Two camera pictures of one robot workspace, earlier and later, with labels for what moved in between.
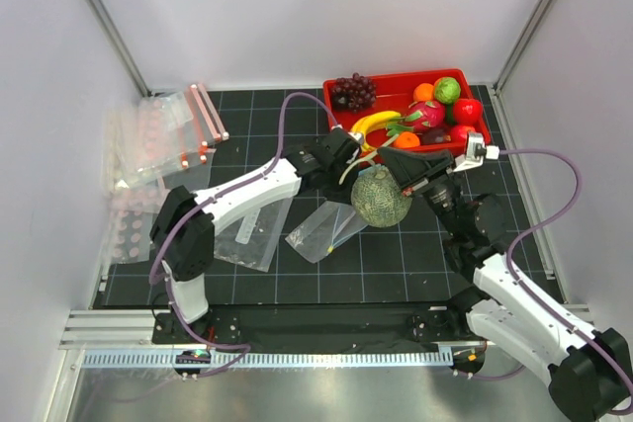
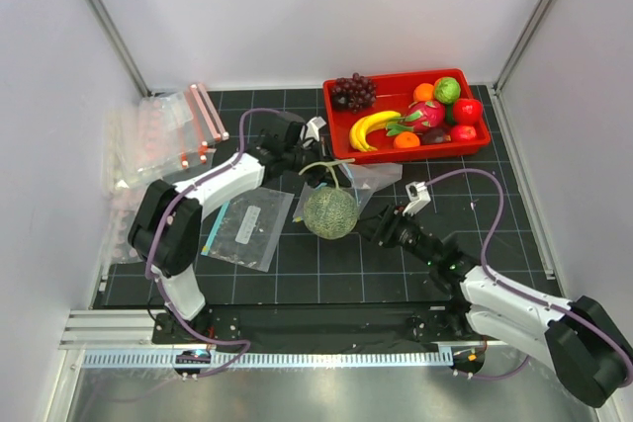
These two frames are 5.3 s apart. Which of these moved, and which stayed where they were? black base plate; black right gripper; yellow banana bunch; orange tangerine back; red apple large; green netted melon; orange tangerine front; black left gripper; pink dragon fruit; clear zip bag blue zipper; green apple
Moved: black right gripper; black left gripper; green netted melon; clear zip bag blue zipper
Stayed: pink dragon fruit; green apple; red apple large; orange tangerine front; black base plate; orange tangerine back; yellow banana bunch
